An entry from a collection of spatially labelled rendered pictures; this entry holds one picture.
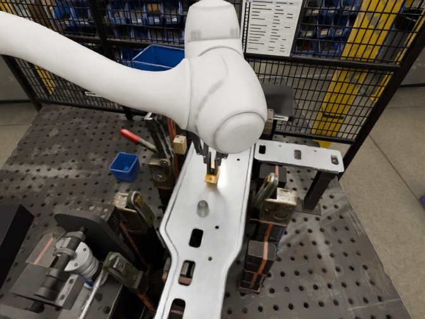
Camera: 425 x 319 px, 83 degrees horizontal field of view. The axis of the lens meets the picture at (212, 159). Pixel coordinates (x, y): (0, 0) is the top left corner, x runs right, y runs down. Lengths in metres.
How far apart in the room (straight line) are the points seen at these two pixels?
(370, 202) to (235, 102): 2.00
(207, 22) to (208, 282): 0.53
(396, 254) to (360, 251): 1.00
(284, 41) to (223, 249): 0.80
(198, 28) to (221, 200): 0.45
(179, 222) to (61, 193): 0.72
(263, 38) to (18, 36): 0.82
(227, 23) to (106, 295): 0.63
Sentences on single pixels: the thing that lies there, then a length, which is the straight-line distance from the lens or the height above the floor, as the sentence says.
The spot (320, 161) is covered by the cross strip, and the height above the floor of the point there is 1.00.
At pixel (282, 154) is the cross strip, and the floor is 1.00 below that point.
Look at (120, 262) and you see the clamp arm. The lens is 0.58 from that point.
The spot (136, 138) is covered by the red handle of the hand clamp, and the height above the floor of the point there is 1.13.
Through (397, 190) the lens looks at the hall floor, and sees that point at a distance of 2.45.
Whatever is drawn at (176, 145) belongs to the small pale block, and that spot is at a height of 1.05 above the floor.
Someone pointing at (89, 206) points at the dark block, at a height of 1.12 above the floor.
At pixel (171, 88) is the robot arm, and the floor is 1.42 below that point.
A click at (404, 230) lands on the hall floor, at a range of 2.23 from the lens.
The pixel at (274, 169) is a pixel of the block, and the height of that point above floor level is 0.98.
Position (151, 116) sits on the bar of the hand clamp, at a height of 1.21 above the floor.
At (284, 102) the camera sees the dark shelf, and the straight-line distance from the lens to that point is 1.05.
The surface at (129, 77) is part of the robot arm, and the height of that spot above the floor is 1.43.
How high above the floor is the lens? 1.60
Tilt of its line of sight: 48 degrees down
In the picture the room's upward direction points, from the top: straight up
